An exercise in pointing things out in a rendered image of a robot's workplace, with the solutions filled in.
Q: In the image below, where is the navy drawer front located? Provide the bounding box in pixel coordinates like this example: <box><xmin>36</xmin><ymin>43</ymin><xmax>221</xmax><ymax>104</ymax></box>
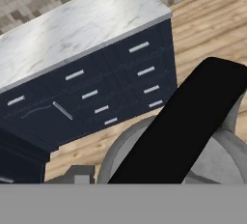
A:
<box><xmin>112</xmin><ymin>18</ymin><xmax>175</xmax><ymax>66</ymax></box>
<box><xmin>80</xmin><ymin>93</ymin><xmax>138</xmax><ymax>120</ymax></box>
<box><xmin>123</xmin><ymin>47</ymin><xmax>177</xmax><ymax>83</ymax></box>
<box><xmin>0</xmin><ymin>81</ymin><xmax>58</xmax><ymax>120</ymax></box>
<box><xmin>91</xmin><ymin>105</ymin><xmax>145</xmax><ymax>131</ymax></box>
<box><xmin>66</xmin><ymin>75</ymin><xmax>130</xmax><ymax>105</ymax></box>
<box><xmin>44</xmin><ymin>51</ymin><xmax>122</xmax><ymax>91</ymax></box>
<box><xmin>138</xmin><ymin>86</ymin><xmax>178</xmax><ymax>114</ymax></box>
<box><xmin>131</xmin><ymin>69</ymin><xmax>178</xmax><ymax>99</ymax></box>

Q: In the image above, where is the navy cupboard door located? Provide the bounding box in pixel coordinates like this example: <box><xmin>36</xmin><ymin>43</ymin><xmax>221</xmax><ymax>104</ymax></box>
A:
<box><xmin>0</xmin><ymin>100</ymin><xmax>95</xmax><ymax>154</ymax></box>

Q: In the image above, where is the grey round thing, black panel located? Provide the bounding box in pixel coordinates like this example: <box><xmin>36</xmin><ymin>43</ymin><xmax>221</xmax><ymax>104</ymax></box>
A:
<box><xmin>96</xmin><ymin>56</ymin><xmax>247</xmax><ymax>184</ymax></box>

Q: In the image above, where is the silver cupboard door handle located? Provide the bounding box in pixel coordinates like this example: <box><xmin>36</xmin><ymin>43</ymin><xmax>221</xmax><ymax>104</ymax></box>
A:
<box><xmin>52</xmin><ymin>100</ymin><xmax>73</xmax><ymax>122</ymax></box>

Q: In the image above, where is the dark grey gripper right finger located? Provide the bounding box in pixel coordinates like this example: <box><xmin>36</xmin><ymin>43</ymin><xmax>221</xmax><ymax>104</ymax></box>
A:
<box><xmin>183</xmin><ymin>170</ymin><xmax>220</xmax><ymax>184</ymax></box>

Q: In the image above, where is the navy cupboard run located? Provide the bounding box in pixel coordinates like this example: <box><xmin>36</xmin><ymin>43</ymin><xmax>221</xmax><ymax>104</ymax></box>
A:
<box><xmin>0</xmin><ymin>127</ymin><xmax>52</xmax><ymax>184</ymax></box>

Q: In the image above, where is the silver drawer handle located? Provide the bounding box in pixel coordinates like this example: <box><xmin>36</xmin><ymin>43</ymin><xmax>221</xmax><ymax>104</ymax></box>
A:
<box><xmin>65</xmin><ymin>69</ymin><xmax>85</xmax><ymax>82</ymax></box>
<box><xmin>128</xmin><ymin>41</ymin><xmax>151</xmax><ymax>54</ymax></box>
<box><xmin>94</xmin><ymin>104</ymin><xmax>110</xmax><ymax>115</ymax></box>
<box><xmin>81</xmin><ymin>89</ymin><xmax>99</xmax><ymax>100</ymax></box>
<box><xmin>143</xmin><ymin>84</ymin><xmax>160</xmax><ymax>95</ymax></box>
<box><xmin>103</xmin><ymin>117</ymin><xmax>119</xmax><ymax>126</ymax></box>
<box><xmin>7</xmin><ymin>95</ymin><xmax>26</xmax><ymax>107</ymax></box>
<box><xmin>137</xmin><ymin>66</ymin><xmax>156</xmax><ymax>77</ymax></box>
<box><xmin>148</xmin><ymin>99</ymin><xmax>164</xmax><ymax>109</ymax></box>

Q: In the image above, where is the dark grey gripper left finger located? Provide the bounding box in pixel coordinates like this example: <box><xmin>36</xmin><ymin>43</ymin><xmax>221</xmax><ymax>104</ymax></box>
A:
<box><xmin>43</xmin><ymin>164</ymin><xmax>96</xmax><ymax>184</ymax></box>

